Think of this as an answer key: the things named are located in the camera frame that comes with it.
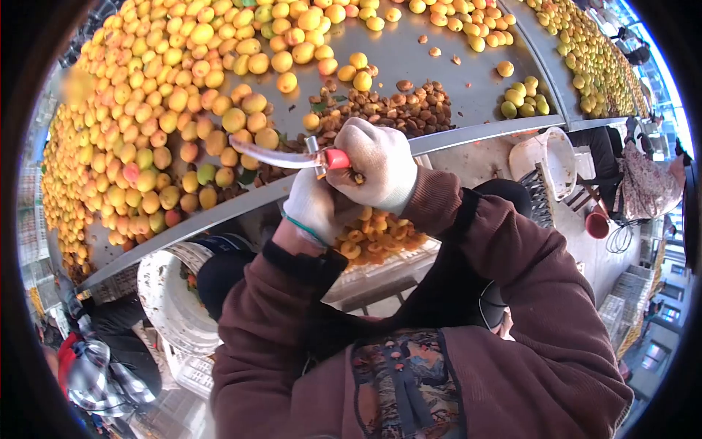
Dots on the stack of white crates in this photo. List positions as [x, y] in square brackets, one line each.
[625, 307]
[189, 367]

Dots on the white plastic bucket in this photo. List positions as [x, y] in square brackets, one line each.
[548, 156]
[170, 296]

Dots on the person's right hand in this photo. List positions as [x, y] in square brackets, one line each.
[384, 164]

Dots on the person's right fingers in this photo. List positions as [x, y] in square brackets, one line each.
[359, 140]

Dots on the white plastic crate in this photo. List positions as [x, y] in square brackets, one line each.
[384, 274]

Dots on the person's body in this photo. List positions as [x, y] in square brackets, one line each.
[493, 384]

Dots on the single yellow apricot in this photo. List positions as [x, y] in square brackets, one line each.
[505, 68]

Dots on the pile of apricot pits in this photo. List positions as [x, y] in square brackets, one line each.
[406, 110]

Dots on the big pile of whole apricots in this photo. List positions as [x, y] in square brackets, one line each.
[164, 82]

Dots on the small apricot piece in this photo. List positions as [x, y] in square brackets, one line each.
[358, 178]

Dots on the small group of greenish apricots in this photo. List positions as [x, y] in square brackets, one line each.
[521, 101]

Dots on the long heap of yellow apricots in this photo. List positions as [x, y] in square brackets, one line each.
[598, 60]

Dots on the person's left hand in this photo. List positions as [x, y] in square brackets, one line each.
[315, 206]

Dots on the red bucket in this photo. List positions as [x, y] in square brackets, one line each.
[596, 224]

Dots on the pile of halved apricots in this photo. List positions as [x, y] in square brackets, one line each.
[378, 233]

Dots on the black wrist band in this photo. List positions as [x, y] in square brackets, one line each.
[304, 266]

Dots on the black plastic crate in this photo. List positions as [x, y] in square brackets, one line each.
[536, 195]

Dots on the person's left fingers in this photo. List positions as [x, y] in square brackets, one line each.
[304, 185]

